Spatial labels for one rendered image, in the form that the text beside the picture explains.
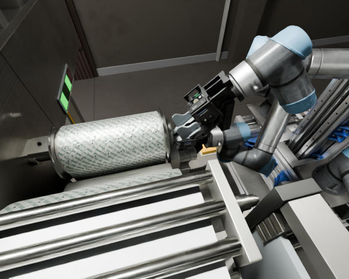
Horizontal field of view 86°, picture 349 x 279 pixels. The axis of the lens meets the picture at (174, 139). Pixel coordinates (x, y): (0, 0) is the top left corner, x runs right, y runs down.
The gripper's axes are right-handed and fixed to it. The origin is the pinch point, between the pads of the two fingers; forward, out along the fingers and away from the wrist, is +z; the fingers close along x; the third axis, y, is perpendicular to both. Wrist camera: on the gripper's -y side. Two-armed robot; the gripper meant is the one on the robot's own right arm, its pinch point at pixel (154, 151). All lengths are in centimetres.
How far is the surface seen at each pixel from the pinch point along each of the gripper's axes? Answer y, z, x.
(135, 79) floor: -109, 1, -221
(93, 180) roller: 13.6, 16.1, 14.9
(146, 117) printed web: 22.2, 1.0, 5.2
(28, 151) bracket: 19.9, 28.6, 7.7
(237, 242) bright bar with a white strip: 36, -4, 38
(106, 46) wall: -67, 34, -245
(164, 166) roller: 13.7, -1.1, 15.2
